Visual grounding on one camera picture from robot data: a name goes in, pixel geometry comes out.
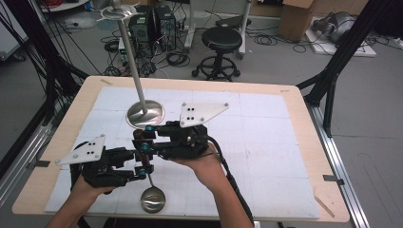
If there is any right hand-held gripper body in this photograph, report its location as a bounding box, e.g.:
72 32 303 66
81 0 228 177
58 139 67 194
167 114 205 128
156 102 230 162

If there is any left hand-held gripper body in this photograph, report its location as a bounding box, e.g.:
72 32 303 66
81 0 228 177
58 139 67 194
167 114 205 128
54 134 136 195

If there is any steel ladle with brown handle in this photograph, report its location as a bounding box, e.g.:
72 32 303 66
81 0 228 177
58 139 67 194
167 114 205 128
132 127 167 215

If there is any person's left hand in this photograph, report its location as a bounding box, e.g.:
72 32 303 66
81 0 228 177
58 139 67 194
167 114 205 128
69 175 117 207

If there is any person's right hand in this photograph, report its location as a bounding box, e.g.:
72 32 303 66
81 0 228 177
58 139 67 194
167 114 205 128
172 143 231 195

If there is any steel utensil stand with hooks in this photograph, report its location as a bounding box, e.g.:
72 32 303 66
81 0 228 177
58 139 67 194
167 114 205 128
96 0 166 131

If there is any person's dark clothing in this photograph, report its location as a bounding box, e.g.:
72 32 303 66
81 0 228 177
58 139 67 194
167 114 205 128
77 217 224 228

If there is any white grid mat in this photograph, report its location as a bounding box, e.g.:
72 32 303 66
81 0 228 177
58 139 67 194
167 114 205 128
44 85 321 221

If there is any black round stool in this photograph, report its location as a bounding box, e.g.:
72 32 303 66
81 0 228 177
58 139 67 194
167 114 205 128
191 27 243 82

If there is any white metal stand leg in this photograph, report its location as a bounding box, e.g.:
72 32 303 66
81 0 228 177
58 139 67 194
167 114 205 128
184 0 197 53
236 0 255 61

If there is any small bench power supply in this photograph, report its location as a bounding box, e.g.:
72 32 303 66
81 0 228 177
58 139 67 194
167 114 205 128
117 36 129 63

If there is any black computer tower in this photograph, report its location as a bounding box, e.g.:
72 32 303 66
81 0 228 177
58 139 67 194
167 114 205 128
154 5 177 52
127 6 154 45

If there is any cardboard box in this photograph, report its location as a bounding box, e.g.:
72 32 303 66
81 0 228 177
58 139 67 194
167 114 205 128
278 0 317 43

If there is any pale tape strip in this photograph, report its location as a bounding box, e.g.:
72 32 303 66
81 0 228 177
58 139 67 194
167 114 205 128
313 195 336 219

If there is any grey bag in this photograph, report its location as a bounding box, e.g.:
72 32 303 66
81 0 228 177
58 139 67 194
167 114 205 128
312 11 356 44

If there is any white flat board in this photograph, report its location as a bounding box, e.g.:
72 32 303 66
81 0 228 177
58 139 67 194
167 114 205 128
304 18 378 58

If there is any grey metal bracket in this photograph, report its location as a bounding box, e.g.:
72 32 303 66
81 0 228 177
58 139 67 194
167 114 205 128
322 174 346 186
26 160 51 169

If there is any coiled black floor cable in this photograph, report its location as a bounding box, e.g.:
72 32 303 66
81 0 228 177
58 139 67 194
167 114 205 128
103 39 121 54
253 32 278 48
165 51 191 68

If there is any aluminium rail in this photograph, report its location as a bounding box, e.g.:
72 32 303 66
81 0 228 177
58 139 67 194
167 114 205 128
307 104 371 228
0 123 54 208

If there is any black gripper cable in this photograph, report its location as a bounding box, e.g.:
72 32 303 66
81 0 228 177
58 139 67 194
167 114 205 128
205 135 257 227

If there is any black frame with cables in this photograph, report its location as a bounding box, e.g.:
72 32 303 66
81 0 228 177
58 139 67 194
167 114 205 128
4 0 90 125

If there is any black frame strut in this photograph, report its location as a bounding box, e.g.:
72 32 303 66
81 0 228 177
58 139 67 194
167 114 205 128
297 0 395 138

